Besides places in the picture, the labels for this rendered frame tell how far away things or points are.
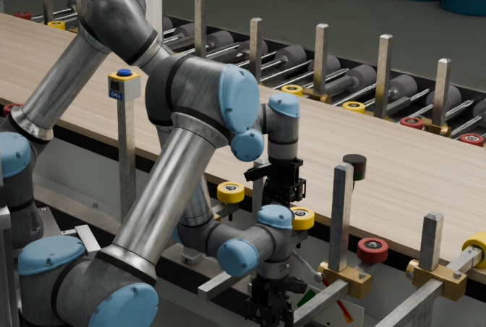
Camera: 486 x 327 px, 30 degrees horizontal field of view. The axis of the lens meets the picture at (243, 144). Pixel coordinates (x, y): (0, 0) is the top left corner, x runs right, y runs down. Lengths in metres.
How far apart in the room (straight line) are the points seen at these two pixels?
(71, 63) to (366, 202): 0.99
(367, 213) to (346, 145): 0.49
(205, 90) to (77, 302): 0.43
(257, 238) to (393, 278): 0.74
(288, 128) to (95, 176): 1.20
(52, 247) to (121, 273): 0.16
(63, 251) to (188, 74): 0.38
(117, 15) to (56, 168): 1.50
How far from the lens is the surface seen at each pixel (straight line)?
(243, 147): 2.01
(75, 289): 1.57
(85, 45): 2.09
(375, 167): 2.87
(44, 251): 1.64
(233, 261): 1.86
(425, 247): 2.17
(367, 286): 2.34
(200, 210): 1.89
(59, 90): 2.13
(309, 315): 2.20
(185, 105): 1.61
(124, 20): 1.95
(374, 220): 2.54
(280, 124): 2.16
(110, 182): 3.18
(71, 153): 3.29
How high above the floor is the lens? 2.07
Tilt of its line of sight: 23 degrees down
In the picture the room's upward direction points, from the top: 1 degrees clockwise
